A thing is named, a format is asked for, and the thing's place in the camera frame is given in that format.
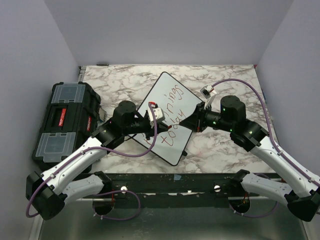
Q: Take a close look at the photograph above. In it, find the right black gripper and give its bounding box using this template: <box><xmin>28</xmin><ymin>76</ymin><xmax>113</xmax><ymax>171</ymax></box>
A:
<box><xmin>179</xmin><ymin>101</ymin><xmax>234</xmax><ymax>133</ymax></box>

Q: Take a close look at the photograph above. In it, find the black framed whiteboard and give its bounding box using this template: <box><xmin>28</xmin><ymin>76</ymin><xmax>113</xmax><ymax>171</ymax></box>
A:
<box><xmin>137</xmin><ymin>72</ymin><xmax>202</xmax><ymax>166</ymax></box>

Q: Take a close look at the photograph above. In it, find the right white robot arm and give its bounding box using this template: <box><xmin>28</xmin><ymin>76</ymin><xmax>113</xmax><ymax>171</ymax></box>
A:
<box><xmin>179</xmin><ymin>95</ymin><xmax>320</xmax><ymax>222</ymax></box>

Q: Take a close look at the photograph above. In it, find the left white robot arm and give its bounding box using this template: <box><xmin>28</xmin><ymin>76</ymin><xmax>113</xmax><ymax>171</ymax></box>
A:
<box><xmin>25</xmin><ymin>100</ymin><xmax>169</xmax><ymax>220</ymax></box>

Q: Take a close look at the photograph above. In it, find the black plastic toolbox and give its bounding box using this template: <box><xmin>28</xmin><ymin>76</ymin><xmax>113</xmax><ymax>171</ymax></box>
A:
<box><xmin>32</xmin><ymin>81</ymin><xmax>107</xmax><ymax>171</ymax></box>

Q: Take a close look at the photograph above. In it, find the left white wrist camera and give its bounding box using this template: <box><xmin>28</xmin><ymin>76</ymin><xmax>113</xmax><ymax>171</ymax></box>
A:
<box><xmin>147</xmin><ymin>101</ymin><xmax>165</xmax><ymax>127</ymax></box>

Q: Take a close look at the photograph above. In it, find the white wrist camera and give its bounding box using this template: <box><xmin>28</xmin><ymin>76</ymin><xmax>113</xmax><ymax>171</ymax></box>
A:
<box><xmin>147</xmin><ymin>101</ymin><xmax>165</xmax><ymax>127</ymax></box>
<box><xmin>200</xmin><ymin>85</ymin><xmax>217</xmax><ymax>109</ymax></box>

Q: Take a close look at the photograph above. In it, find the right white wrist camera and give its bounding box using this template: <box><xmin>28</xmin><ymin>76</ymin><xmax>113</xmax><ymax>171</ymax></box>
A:
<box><xmin>200</xmin><ymin>85</ymin><xmax>217</xmax><ymax>109</ymax></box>

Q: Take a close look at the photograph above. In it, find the black mounting rail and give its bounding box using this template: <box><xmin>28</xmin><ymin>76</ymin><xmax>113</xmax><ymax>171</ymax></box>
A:
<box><xmin>92</xmin><ymin>173</ymin><xmax>247</xmax><ymax>210</ymax></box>

